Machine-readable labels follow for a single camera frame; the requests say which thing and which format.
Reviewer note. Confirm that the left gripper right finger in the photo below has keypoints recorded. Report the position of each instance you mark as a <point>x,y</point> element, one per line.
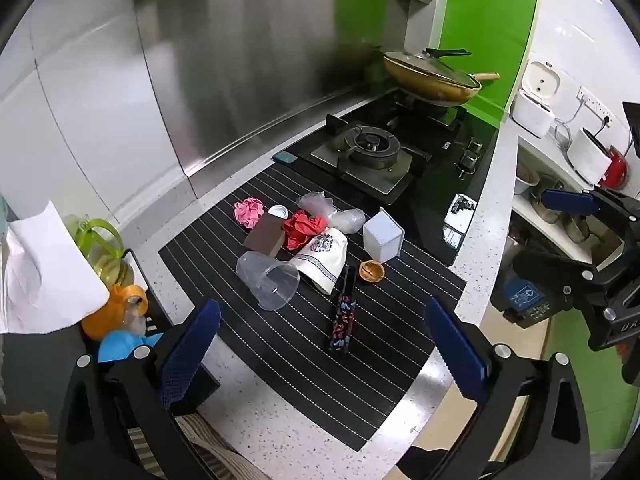
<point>553,441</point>

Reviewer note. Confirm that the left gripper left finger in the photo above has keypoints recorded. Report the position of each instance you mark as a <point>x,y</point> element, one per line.
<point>105,400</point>

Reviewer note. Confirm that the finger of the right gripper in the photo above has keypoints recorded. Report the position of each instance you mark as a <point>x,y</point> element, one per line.
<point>601,203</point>
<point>565,283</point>

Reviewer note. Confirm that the walnut shell half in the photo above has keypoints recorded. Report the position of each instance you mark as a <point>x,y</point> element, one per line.
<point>371,271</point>

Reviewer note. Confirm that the dark patterned snack wrapper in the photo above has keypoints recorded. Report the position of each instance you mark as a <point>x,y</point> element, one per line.
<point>344,313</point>

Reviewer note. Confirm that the red paper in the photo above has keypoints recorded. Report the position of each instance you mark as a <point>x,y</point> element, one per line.
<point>300,228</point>

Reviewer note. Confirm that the blue black pedal bin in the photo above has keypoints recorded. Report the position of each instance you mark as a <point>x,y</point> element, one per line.
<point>520,301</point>

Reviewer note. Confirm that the red kettle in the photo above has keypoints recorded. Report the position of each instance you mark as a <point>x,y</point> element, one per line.
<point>616,175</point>

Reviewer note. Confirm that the white shelf unit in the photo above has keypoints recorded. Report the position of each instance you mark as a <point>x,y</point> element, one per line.
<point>545,158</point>

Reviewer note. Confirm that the light blue basin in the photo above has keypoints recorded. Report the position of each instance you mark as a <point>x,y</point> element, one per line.
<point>525,179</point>

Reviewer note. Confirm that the orange lidded jar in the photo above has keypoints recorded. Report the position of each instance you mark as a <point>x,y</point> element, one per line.
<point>126,307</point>

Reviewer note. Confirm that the white square plastic container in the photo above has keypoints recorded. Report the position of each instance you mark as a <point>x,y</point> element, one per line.
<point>382,237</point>

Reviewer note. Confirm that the white cloth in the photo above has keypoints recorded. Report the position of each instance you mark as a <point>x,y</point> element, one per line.
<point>49,284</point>

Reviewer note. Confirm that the black gas stove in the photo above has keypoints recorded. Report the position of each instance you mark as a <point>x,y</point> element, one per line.
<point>402,154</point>

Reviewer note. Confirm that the black striped placemat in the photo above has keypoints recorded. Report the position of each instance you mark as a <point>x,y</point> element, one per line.
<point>348,393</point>

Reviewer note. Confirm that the green lidded glass jug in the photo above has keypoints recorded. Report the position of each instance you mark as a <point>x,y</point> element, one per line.
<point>100,243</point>

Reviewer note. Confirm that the clear crumpled plastic bag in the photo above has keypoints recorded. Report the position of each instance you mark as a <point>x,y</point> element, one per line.
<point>317,204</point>

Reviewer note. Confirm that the clear plastic cup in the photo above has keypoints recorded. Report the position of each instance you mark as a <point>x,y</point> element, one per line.
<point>272,282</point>

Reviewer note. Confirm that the white blue patterned paper bag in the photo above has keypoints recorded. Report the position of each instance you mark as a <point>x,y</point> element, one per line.
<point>322,259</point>

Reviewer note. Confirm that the golden frying pan with lid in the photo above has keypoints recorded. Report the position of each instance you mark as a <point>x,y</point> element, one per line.
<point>426,76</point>

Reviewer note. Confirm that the pink crumpled paper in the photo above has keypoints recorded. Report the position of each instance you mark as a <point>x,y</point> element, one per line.
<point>248,212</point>

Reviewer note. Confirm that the teal small sponge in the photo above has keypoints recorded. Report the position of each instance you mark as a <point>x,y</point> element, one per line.
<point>284,157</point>

